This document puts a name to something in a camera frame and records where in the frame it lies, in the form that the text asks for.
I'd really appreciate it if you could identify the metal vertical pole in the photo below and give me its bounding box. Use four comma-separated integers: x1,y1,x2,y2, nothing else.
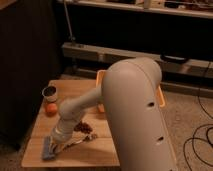
63,0,76,45

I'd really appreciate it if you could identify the black floor cable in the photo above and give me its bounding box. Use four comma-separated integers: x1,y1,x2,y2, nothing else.
182,61,213,171

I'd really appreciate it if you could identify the upper shelf board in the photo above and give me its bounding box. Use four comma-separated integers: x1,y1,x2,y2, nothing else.
56,0,213,19

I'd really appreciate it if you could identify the orange fruit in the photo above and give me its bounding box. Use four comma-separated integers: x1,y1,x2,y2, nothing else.
45,103,58,117

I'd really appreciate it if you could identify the orange plastic tray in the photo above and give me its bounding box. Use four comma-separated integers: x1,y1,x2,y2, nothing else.
96,70,165,113

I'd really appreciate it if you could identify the grey metal rail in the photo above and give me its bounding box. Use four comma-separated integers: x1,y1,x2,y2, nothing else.
62,42,213,78

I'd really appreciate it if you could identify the brown crumbs pile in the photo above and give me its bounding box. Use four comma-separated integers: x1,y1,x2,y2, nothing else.
74,122,93,134

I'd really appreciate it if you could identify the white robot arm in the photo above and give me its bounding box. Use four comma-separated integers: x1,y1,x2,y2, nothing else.
51,57,178,171

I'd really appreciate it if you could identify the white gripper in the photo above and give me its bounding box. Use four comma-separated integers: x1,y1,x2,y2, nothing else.
51,126,98,154

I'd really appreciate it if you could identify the dark curtain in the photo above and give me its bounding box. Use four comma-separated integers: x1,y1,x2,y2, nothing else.
0,0,62,148

